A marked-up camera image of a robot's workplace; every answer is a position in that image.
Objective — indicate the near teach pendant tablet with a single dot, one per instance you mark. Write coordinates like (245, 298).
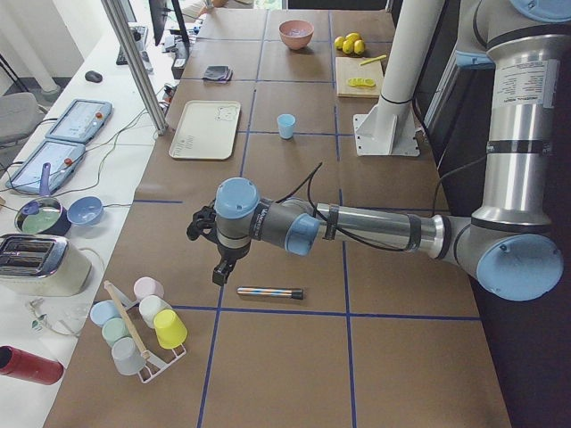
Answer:
(64, 158)

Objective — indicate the grey upside-down cup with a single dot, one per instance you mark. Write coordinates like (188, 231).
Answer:
(126, 357)

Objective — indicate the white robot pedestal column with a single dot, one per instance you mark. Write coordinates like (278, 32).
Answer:
(415, 28)

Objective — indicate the cream toaster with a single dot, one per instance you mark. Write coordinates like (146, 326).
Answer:
(42, 265)

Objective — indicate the pink upside-down cup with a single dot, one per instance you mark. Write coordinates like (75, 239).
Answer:
(146, 286)

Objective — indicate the light blue plastic cup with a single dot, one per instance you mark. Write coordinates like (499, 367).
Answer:
(286, 125)

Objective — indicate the light blue upside-down cup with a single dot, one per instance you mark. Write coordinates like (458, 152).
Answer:
(102, 312)

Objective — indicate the cream bear serving tray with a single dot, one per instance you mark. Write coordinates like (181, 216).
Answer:
(206, 131)

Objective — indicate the white wire cup rack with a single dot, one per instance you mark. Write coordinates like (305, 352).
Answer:
(154, 364)

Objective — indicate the yellow knife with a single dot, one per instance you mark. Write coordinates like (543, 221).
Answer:
(374, 59)

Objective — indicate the teach pendant tablet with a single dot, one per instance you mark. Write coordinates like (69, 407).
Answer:
(64, 158)
(81, 121)

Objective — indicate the yellow upside-down cup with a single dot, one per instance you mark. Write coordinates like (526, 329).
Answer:
(169, 328)

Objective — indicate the wooden cutting board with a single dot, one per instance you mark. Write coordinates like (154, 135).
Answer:
(346, 68)

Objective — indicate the aluminium frame post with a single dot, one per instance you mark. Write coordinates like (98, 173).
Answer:
(119, 23)

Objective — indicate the red cylinder bottle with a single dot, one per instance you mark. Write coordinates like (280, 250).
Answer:
(26, 366)

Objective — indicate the folded grey cloth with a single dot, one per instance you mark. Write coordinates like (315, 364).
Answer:
(220, 74)

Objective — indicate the pile of clear ice cubes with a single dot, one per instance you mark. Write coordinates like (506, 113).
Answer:
(296, 32)

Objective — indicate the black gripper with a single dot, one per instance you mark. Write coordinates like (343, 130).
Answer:
(231, 252)

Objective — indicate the blue saucepan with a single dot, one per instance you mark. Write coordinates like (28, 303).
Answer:
(44, 215)

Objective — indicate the far teach pendant tablet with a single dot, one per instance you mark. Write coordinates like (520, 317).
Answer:
(81, 121)

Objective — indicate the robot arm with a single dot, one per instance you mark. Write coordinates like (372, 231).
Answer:
(504, 244)

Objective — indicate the mint green upside-down cup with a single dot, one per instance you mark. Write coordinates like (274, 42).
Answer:
(113, 330)

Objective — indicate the blue bowl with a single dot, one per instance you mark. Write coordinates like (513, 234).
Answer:
(86, 211)

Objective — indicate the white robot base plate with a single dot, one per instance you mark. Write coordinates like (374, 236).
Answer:
(395, 137)

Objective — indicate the white upside-down cup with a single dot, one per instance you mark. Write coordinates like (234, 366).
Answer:
(150, 306)

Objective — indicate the pink bowl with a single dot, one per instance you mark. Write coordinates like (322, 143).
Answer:
(295, 43)

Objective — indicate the whole yellow lemon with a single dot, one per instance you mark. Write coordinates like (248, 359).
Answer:
(353, 37)

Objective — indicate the black computer mouse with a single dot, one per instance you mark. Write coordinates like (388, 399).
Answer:
(93, 76)

